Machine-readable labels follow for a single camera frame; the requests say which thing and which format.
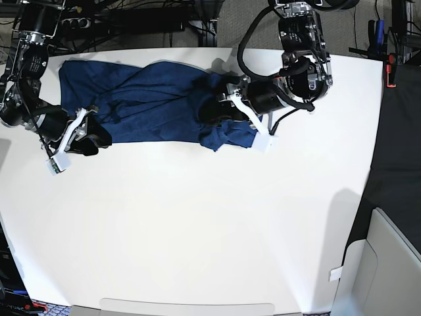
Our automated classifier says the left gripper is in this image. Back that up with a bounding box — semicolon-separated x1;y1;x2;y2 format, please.
195;74;289;126

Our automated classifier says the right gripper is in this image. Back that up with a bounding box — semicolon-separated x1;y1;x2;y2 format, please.
34;108;112;157

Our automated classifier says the blue long-sleeve shirt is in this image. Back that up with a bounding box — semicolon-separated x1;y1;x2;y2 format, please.
58;59;264;153

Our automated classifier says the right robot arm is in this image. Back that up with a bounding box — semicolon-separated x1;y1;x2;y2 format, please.
1;1;112;157

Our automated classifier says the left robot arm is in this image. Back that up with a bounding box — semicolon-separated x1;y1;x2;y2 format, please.
199;1;333;126

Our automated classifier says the black power strip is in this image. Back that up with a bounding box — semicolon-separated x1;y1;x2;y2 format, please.
61;17;92;30

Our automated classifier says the red and black clamp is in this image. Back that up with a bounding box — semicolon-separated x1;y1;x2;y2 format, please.
385;53;398;88

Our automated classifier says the black box red button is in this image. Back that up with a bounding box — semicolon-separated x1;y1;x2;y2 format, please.
1;292;48;316

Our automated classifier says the beige plastic bin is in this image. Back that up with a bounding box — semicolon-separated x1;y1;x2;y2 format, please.
330;208;420;316

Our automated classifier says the blue handled tool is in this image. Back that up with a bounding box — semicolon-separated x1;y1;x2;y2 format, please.
375;20;384;51

